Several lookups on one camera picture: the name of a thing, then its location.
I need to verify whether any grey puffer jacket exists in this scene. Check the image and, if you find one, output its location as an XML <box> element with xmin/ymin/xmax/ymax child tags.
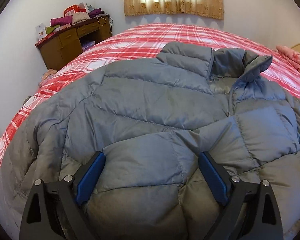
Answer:
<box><xmin>0</xmin><ymin>42</ymin><xmax>300</xmax><ymax>239</ymax></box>

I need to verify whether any pink clothes pile on floor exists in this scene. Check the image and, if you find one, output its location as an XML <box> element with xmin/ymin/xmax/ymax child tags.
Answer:
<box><xmin>38</xmin><ymin>69</ymin><xmax>57</xmax><ymax>88</ymax></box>

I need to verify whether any pink floral pillow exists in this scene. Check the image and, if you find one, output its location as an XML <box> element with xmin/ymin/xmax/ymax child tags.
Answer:
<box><xmin>276</xmin><ymin>46</ymin><xmax>300</xmax><ymax>73</ymax></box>

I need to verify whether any brown wooden desk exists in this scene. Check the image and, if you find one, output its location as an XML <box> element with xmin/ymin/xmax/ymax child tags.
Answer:
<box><xmin>36</xmin><ymin>14</ymin><xmax>112</xmax><ymax>71</ymax></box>

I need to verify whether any purple box under desk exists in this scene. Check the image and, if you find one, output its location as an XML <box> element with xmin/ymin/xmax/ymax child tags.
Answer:
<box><xmin>82</xmin><ymin>41</ymin><xmax>95</xmax><ymax>52</ymax></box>

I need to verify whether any white card box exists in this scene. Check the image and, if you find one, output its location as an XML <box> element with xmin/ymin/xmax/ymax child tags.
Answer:
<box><xmin>36</xmin><ymin>23</ymin><xmax>47</xmax><ymax>41</ymax></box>

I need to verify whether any red plaid bed sheet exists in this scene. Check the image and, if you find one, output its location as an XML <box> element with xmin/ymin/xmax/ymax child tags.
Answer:
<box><xmin>0</xmin><ymin>23</ymin><xmax>300</xmax><ymax>167</ymax></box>

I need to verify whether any magenta folded garment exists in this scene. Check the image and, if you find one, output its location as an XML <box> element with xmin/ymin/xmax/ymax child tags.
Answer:
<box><xmin>50</xmin><ymin>15</ymin><xmax>72</xmax><ymax>27</ymax></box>

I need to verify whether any pink beige folded garment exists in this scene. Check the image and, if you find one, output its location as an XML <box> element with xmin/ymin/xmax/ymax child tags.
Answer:
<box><xmin>72</xmin><ymin>11</ymin><xmax>90</xmax><ymax>25</ymax></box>

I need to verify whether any dark purple garment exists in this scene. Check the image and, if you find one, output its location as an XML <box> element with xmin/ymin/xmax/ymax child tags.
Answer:
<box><xmin>88</xmin><ymin>8</ymin><xmax>104</xmax><ymax>18</ymax></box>

